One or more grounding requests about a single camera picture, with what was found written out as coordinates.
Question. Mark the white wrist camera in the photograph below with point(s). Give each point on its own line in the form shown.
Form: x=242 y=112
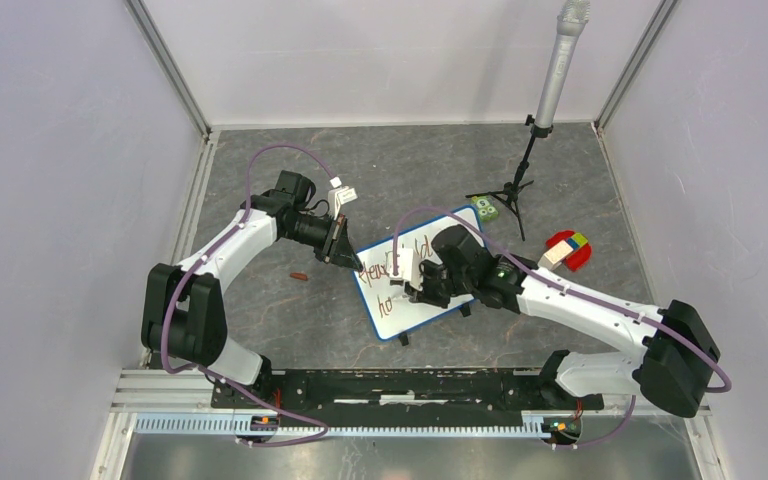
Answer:
x=403 y=268
x=339 y=195

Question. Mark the black microphone tripod stand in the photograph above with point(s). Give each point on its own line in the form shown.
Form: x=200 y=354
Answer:
x=509 y=194

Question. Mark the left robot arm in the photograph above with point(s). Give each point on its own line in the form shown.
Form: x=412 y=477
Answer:
x=184 y=313

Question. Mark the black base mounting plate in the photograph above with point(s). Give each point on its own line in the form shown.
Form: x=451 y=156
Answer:
x=406 y=397

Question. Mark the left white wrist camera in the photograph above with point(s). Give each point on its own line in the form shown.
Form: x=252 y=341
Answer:
x=339 y=195

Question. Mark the green owl number toy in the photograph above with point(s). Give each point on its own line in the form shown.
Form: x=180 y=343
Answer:
x=485 y=208

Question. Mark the silver microphone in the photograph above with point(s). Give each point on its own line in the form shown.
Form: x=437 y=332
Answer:
x=571 y=21

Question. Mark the blue framed whiteboard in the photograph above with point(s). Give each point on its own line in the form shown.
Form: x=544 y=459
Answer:
x=394 y=310

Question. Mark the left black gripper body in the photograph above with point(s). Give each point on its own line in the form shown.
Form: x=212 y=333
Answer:
x=324 y=253

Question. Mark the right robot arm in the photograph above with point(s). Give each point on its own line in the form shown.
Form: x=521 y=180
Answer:
x=664 y=354

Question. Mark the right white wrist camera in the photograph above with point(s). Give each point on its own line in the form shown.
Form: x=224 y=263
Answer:
x=403 y=268

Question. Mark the red plate with blocks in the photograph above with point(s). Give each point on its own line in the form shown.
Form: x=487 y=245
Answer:
x=567 y=247

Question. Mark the aluminium slotted cable rail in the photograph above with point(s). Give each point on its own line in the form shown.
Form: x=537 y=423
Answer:
x=268 y=426

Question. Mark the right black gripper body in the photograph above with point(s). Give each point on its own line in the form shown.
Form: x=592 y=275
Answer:
x=439 y=284

